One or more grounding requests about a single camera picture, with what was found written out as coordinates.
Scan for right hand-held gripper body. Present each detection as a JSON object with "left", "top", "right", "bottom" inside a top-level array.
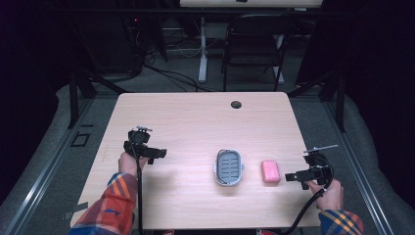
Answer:
[{"left": 302, "top": 144, "right": 340, "bottom": 186}]

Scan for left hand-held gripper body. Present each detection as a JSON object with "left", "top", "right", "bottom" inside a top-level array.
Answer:
[{"left": 123, "top": 125, "right": 155, "bottom": 160}]

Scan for pink soap bar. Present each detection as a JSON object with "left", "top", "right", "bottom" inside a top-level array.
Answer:
[{"left": 260, "top": 159, "right": 282, "bottom": 184}]

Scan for grey oval soap dish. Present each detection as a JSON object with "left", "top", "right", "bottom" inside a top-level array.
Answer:
[{"left": 213, "top": 149, "right": 246, "bottom": 187}]

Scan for person's left hand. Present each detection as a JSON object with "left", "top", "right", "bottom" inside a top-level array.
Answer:
[{"left": 117, "top": 151, "right": 150, "bottom": 179}]

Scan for person's right hand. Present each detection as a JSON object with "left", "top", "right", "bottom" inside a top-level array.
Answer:
[{"left": 306, "top": 178, "right": 345, "bottom": 212}]

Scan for black metal stand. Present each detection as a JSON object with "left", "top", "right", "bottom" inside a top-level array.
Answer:
[
  {"left": 68, "top": 69, "right": 129, "bottom": 130},
  {"left": 287, "top": 69, "right": 347, "bottom": 133}
]

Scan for grey tape strip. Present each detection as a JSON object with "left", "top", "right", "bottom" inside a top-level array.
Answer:
[{"left": 62, "top": 201, "right": 90, "bottom": 221}]

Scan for white background desk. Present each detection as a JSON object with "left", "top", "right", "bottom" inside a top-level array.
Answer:
[{"left": 179, "top": 0, "right": 324, "bottom": 84}]

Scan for black folding chair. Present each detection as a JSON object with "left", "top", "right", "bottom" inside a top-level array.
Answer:
[{"left": 221, "top": 13, "right": 298, "bottom": 93}]

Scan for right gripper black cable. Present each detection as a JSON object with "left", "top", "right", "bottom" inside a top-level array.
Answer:
[{"left": 280, "top": 152, "right": 335, "bottom": 235}]

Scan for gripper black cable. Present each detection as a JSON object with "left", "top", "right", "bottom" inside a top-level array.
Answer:
[
  {"left": 280, "top": 152, "right": 335, "bottom": 235},
  {"left": 129, "top": 138, "right": 145, "bottom": 235}
]

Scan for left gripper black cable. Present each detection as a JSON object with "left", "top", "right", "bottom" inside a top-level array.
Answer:
[{"left": 129, "top": 138, "right": 145, "bottom": 235}]

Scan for aluminium floor rail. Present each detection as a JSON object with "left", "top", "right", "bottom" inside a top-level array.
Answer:
[
  {"left": 2, "top": 97, "right": 95, "bottom": 235},
  {"left": 322, "top": 100, "right": 396, "bottom": 235}
]

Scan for black floor cables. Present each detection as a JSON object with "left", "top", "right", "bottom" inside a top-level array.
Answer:
[{"left": 142, "top": 42, "right": 218, "bottom": 93}]

